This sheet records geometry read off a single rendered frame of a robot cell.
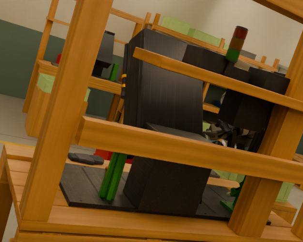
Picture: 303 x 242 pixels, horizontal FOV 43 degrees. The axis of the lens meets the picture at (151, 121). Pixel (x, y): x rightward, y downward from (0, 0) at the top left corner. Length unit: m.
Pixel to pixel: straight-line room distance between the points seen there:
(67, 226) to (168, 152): 0.44
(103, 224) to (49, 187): 0.27
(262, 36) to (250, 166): 7.60
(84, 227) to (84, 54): 0.62
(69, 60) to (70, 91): 0.10
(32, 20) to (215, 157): 6.00
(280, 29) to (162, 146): 8.18
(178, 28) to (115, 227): 6.14
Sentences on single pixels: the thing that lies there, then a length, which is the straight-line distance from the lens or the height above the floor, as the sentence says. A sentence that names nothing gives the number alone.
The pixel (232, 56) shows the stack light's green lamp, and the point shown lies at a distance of 1.53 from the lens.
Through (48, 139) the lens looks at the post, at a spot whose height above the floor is 1.17.
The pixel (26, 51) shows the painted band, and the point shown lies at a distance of 7.26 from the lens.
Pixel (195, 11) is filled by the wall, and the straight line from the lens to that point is 8.17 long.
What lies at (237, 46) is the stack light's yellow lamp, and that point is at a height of 1.66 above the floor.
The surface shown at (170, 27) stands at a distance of 7.34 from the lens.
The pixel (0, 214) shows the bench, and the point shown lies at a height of 0.57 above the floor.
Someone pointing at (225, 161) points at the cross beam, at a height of 1.23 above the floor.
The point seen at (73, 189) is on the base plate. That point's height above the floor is 0.90.
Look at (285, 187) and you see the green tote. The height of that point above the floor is 0.91.
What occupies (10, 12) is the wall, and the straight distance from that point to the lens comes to 7.19.
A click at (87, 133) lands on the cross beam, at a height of 1.23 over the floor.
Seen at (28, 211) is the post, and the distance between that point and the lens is 1.39.
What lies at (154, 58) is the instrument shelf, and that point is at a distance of 1.36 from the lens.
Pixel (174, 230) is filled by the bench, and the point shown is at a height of 0.88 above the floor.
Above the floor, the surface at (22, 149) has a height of 0.90.
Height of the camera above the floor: 1.55
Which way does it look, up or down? 10 degrees down
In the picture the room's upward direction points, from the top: 18 degrees clockwise
